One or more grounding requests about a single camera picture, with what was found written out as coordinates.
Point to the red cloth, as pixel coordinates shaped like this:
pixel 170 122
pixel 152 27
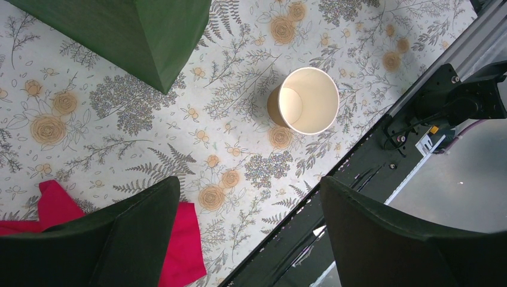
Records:
pixel 183 263

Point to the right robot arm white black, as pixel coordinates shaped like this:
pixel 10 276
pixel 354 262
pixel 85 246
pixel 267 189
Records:
pixel 445 100

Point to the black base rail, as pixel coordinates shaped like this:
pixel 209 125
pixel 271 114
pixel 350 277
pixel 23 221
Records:
pixel 298 252

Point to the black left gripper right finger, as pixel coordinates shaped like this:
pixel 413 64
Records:
pixel 376 245

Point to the floral table mat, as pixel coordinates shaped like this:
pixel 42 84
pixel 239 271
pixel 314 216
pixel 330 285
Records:
pixel 70 115

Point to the green paper bag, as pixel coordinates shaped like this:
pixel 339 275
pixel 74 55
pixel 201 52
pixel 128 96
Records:
pixel 151 40

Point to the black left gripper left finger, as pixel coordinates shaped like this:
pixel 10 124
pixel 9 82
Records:
pixel 124 244

